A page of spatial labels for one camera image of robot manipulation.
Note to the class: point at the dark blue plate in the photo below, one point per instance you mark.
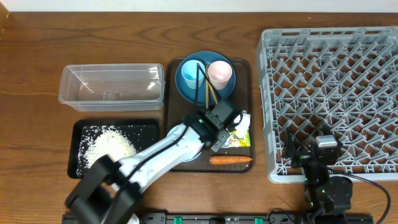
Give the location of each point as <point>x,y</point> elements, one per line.
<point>207,57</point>

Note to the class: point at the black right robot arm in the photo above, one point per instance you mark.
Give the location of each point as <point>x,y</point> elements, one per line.
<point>330,196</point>

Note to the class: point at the light blue cup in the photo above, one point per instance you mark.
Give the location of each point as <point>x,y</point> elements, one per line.
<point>192,73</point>

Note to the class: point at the black tray with rice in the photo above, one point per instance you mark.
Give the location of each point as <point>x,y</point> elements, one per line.
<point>141,132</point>

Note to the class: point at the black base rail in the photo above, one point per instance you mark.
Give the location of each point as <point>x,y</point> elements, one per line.
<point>273,218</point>

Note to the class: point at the light blue bowl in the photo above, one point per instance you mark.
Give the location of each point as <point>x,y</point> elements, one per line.
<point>188,160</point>

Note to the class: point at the orange carrot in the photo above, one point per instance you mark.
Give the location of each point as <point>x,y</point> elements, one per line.
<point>223,160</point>

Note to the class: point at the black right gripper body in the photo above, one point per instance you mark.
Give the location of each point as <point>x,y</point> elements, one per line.
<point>301,158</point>

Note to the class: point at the clear plastic waste bin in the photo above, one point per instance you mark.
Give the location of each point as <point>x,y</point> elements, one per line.
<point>113,87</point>

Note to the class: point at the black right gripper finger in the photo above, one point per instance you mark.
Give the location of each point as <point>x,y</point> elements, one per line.
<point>289,148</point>
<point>320,127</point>

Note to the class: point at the grey dishwasher rack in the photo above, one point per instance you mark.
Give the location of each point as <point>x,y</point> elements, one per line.
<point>345,76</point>

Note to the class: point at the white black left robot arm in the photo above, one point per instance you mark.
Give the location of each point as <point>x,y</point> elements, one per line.
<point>110,192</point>

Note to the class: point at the pile of white rice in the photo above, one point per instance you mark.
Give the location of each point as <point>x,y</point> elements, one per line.
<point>110,142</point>

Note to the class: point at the white tissue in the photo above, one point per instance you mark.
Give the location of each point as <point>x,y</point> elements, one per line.
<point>241,124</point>

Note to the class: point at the green snack wrapper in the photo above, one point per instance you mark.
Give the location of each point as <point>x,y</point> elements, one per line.
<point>237,141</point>

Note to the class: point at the wooden chopstick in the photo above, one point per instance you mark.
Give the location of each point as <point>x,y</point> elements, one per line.
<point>212,90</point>
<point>206,87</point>

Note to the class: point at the pink cup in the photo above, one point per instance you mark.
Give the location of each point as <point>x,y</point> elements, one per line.
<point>219,73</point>

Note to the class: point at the dark brown serving tray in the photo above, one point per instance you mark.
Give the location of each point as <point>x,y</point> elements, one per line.
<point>176,107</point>

